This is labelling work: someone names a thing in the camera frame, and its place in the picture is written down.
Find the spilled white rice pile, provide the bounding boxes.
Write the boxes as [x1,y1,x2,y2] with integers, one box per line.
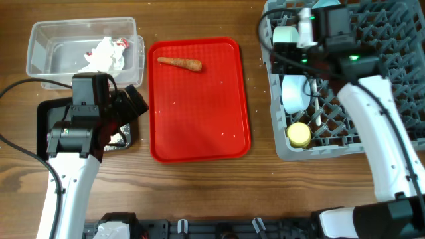
[107,123,131,147]

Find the large light blue plate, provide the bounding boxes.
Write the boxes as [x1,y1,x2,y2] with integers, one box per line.
[312,0,341,9]

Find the small light blue bowl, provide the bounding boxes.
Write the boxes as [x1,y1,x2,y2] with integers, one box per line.
[281,75,311,114]

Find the red plastic tray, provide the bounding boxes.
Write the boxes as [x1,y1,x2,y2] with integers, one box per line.
[147,37,251,163]

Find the white plastic spoon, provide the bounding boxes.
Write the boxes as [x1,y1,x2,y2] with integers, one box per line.
[311,80,322,127]

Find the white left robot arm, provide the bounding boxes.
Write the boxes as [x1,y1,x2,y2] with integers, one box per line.
[37,73,149,238]

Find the mint green rice bowl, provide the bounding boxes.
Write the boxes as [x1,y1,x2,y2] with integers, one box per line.
[272,26,299,43]

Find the yellow plastic cup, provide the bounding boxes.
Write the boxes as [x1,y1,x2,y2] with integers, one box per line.
[286,122,311,148]

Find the clear plastic bin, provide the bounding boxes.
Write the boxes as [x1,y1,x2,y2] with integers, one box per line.
[26,17,145,88]

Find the black waste tray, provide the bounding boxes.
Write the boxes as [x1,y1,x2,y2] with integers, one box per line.
[36,98,133,161]

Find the white napkin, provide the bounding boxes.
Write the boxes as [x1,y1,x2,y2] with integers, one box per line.
[78,48,125,73]

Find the orange carrot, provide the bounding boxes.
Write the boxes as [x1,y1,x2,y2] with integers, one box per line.
[157,57,203,72]

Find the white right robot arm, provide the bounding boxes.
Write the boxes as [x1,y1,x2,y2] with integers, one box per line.
[271,5,424,238]

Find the red snack wrapper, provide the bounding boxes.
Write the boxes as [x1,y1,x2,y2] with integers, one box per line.
[86,37,129,56]

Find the grey dishwasher rack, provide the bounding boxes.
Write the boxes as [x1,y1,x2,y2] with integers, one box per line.
[259,1,424,161]

